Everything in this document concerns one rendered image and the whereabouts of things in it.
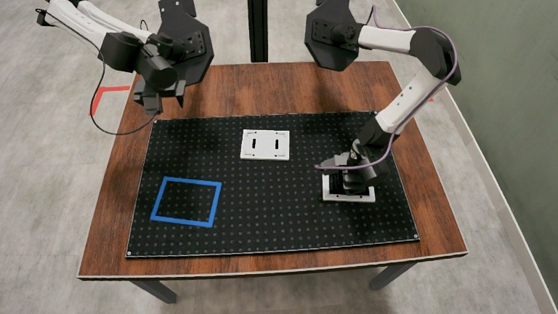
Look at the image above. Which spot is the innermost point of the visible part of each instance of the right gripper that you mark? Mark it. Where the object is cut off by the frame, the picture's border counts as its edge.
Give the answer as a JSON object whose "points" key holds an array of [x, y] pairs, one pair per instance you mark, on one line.
{"points": [[148, 92]]}

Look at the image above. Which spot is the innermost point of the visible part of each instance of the white rectangular frame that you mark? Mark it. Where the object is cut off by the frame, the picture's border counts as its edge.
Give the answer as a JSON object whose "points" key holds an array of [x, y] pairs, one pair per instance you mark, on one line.
{"points": [[265, 145]]}

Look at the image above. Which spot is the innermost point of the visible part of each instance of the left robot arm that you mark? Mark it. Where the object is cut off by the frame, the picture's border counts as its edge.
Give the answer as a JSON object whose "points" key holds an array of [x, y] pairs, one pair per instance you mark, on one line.
{"points": [[433, 51]]}

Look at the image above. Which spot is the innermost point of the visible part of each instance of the blue tape outline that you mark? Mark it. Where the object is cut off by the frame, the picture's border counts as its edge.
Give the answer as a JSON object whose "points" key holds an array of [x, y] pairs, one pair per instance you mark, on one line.
{"points": [[189, 222]]}

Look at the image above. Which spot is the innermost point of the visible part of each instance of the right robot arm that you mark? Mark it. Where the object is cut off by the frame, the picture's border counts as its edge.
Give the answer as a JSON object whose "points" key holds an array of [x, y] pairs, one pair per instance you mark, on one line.
{"points": [[98, 30]]}

